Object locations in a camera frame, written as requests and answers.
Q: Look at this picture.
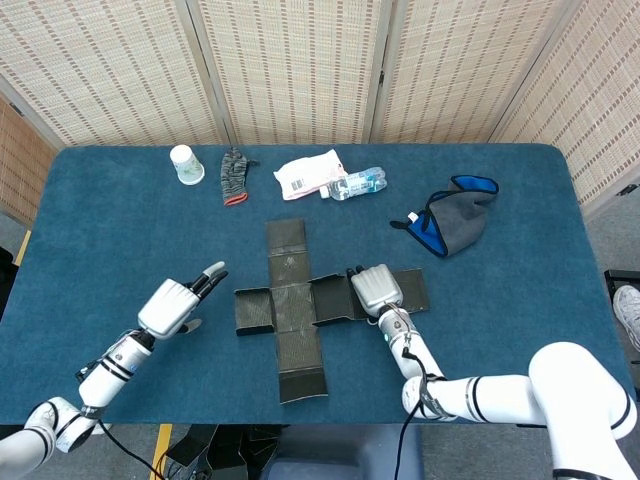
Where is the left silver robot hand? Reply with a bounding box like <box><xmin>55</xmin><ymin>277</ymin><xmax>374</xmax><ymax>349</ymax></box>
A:
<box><xmin>137</xmin><ymin>260</ymin><xmax>230</xmax><ymax>342</ymax></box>

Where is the white paper cup green print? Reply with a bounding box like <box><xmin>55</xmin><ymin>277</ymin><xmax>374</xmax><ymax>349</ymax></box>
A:
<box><xmin>168</xmin><ymin>144</ymin><xmax>206</xmax><ymax>187</ymax></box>

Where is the black stand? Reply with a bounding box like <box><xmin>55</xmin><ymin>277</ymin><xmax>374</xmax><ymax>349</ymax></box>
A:
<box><xmin>603</xmin><ymin>268</ymin><xmax>640</xmax><ymax>301</ymax></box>

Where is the beige woven folding screen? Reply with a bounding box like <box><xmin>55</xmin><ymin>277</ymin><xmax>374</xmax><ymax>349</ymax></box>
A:
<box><xmin>0</xmin><ymin>0</ymin><xmax>640</xmax><ymax>206</ymax></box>

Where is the blue carpet floor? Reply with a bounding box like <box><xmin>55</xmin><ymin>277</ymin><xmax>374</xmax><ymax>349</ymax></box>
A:
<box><xmin>0</xmin><ymin>143</ymin><xmax>639</xmax><ymax>426</ymax></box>

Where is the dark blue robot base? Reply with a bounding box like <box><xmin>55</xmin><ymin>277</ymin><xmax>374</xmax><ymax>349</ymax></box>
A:
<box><xmin>259</xmin><ymin>423</ymin><xmax>426</xmax><ymax>480</ymax></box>

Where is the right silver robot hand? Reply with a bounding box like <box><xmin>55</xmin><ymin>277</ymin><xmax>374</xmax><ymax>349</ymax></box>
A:
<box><xmin>345</xmin><ymin>263</ymin><xmax>405</xmax><ymax>321</ymax></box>

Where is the grey blue cloth pouch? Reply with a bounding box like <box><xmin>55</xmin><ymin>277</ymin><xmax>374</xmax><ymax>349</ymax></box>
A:
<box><xmin>389</xmin><ymin>174</ymin><xmax>500</xmax><ymax>260</ymax></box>

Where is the brown woven screen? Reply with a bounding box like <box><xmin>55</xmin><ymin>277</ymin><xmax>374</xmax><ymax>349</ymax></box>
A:
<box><xmin>0</xmin><ymin>94</ymin><xmax>59</xmax><ymax>226</ymax></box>

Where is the white plastic package pink print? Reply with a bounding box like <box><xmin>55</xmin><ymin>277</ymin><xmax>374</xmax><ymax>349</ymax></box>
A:
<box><xmin>272</xmin><ymin>148</ymin><xmax>348</xmax><ymax>202</ymax></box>

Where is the grey knit glove orange cuff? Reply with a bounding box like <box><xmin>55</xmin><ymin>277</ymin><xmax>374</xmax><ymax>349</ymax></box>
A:
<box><xmin>220</xmin><ymin>147</ymin><xmax>261</xmax><ymax>208</ymax></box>

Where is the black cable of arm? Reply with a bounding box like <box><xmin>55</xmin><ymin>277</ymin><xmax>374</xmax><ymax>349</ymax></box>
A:
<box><xmin>392</xmin><ymin>344</ymin><xmax>446</xmax><ymax>480</ymax></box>
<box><xmin>97</xmin><ymin>419</ymin><xmax>161</xmax><ymax>480</ymax></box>

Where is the clear plastic water bottle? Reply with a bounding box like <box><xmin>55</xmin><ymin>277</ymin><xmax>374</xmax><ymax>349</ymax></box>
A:
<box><xmin>319</xmin><ymin>167</ymin><xmax>390</xmax><ymax>202</ymax></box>

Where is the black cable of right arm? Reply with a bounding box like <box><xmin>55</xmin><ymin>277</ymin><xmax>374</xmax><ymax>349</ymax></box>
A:
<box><xmin>392</xmin><ymin>344</ymin><xmax>446</xmax><ymax>480</ymax></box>

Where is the white sneaker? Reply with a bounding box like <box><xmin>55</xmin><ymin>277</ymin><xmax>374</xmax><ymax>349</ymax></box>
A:
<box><xmin>612</xmin><ymin>284</ymin><xmax>640</xmax><ymax>351</ymax></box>

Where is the black foldable cardboard box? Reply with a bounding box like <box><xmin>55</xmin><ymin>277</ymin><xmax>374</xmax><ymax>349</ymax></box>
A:
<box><xmin>233</xmin><ymin>216</ymin><xmax>431</xmax><ymax>405</ymax></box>

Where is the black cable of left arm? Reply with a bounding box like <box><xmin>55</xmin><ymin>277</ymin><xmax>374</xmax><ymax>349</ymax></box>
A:
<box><xmin>97</xmin><ymin>419</ymin><xmax>161</xmax><ymax>480</ymax></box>

